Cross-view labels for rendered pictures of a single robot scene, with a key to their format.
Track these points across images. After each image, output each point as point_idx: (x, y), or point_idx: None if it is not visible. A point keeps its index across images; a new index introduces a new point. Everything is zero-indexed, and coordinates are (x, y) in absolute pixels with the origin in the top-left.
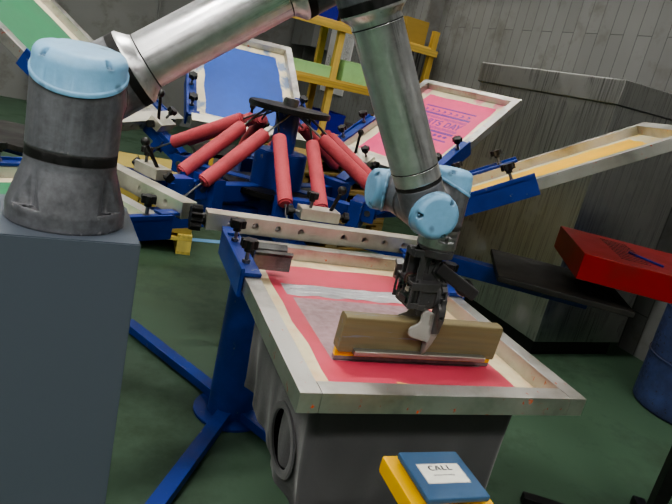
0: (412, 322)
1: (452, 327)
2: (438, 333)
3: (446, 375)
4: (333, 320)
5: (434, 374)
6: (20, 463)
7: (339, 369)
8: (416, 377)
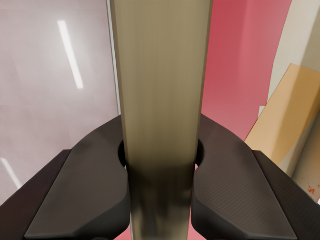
0: (186, 228)
1: (209, 31)
2: (260, 150)
3: (219, 26)
4: (2, 190)
5: (212, 63)
6: None
7: (188, 225)
8: (221, 116)
